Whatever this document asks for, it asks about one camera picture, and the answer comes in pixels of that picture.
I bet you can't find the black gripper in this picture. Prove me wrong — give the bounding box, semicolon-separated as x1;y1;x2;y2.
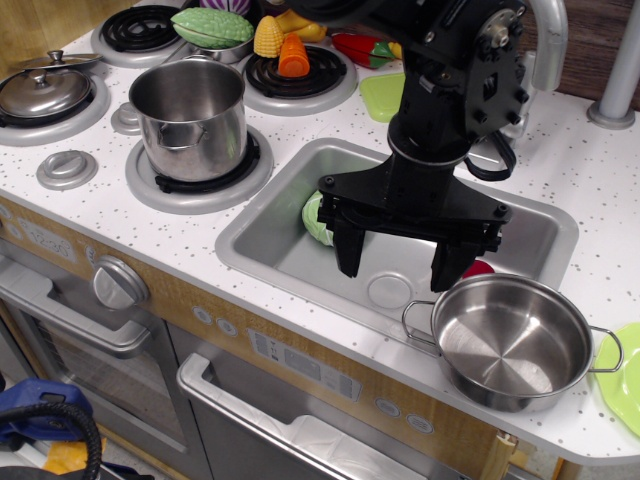
318;154;512;293

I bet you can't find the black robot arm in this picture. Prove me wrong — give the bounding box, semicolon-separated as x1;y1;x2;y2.
292;1;528;292

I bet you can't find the grey toy sink basin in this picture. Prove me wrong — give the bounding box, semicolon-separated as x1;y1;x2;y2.
214;137;580;351

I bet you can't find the shallow steel pan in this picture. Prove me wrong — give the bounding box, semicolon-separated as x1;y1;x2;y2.
403;273;599;413

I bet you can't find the red toy tomato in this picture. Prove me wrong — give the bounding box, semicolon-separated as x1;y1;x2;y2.
462;260;495;279

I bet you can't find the green toy cabbage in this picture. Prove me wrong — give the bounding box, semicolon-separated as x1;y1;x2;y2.
301;191;334;247

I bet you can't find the light green square plate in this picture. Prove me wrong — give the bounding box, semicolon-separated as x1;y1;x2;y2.
359;73;405;123

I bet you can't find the back right stove burner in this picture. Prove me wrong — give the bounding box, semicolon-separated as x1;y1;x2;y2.
238;45;358;117

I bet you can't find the stove burner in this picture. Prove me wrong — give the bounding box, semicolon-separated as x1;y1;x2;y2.
238;45;358;117
1;74;111;147
124;124;275;216
90;4;181;69

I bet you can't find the red toy pepper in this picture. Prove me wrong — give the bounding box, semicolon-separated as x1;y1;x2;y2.
331;33;396;69

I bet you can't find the orange toy carrot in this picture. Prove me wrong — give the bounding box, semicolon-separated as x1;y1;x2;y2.
278;33;310;78

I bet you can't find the toy dishwasher door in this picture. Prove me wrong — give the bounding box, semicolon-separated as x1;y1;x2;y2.
169;326;464;479

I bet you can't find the silver toy faucet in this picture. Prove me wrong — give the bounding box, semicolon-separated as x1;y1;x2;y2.
501;0;569;146

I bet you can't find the front right stove burner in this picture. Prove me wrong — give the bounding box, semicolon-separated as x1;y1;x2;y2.
124;124;275;216

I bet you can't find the tall steel pot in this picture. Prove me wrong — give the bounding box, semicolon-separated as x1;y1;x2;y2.
129;57;248;183

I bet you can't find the yellow toy corn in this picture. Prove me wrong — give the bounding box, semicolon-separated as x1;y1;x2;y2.
253;16;284;58

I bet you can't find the yellow toy banana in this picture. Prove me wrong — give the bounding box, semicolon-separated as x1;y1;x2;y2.
275;9;327;43

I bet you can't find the small steel bowl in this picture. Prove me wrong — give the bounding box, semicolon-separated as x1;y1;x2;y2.
188;39;254;64

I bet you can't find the lime green plate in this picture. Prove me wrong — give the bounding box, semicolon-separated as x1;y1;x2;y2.
596;322;639;436

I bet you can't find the silver oven dial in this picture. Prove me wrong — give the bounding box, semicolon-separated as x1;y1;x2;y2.
91;255;150;310

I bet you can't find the purple toy onion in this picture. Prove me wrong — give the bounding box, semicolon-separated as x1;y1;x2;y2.
199;0;251;16

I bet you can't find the green toy bitter gourd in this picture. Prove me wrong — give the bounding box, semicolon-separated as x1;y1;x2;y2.
171;7;254;49

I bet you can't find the grey stove knob small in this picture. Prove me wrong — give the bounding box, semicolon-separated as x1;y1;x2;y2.
111;102;140;136

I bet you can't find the back left stove burner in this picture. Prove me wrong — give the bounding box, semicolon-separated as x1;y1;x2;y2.
90;4;181;69

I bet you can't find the front left stove burner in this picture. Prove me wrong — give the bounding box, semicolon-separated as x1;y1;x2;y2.
1;74;111;147

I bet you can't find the grey stove knob large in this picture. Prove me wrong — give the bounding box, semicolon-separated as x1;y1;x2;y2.
36;150;99;191

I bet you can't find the toy oven door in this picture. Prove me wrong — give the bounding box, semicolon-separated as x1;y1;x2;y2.
1;241;212;479

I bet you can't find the steel lidded small pot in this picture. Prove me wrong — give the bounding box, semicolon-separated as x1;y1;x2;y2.
1;69;91;127

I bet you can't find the steel pot lid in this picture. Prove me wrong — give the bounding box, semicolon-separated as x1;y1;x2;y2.
17;50;103;70

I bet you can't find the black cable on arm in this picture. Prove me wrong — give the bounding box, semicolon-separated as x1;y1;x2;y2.
462;129;517;182

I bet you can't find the blue tool with hose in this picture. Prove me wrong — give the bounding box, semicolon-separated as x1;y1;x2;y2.
1;378;102;479

